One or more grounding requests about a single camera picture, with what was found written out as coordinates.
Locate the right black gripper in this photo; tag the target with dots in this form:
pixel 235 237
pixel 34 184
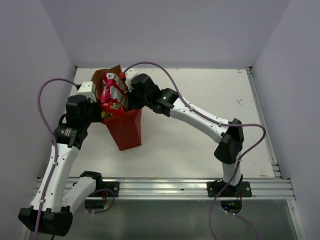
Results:
pixel 137 105

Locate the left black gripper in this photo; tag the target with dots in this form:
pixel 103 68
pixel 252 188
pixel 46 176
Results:
pixel 96 105

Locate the red snack packet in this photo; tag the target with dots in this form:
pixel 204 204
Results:
pixel 113 108

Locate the pink foil snack bag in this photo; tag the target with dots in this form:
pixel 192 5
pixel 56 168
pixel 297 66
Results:
pixel 112 90

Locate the red paper bag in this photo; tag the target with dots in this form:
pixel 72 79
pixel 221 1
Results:
pixel 125 129

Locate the tan kettle chips bag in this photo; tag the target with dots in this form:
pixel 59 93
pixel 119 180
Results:
pixel 106 115

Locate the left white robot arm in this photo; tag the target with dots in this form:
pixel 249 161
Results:
pixel 52 210

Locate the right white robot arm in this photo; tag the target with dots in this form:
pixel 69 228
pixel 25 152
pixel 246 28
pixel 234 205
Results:
pixel 167 102

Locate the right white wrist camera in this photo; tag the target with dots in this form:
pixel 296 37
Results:
pixel 127 78

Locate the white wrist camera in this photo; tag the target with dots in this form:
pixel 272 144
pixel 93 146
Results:
pixel 127 78
pixel 87 89

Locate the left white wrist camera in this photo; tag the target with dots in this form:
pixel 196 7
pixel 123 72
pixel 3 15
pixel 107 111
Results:
pixel 87 89

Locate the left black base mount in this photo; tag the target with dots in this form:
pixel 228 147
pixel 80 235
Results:
pixel 113 186

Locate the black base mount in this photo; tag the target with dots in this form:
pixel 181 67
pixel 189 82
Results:
pixel 215 187
pixel 113 186

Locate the aluminium front rail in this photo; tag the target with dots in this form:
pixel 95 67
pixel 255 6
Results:
pixel 198 189

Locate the aluminium rail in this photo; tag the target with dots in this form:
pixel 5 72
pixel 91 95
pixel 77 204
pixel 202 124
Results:
pixel 198 189
pixel 273 160

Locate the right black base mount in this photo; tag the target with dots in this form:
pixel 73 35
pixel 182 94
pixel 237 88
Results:
pixel 215 187

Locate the aluminium right side rail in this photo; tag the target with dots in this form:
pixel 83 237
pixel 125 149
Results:
pixel 273 160

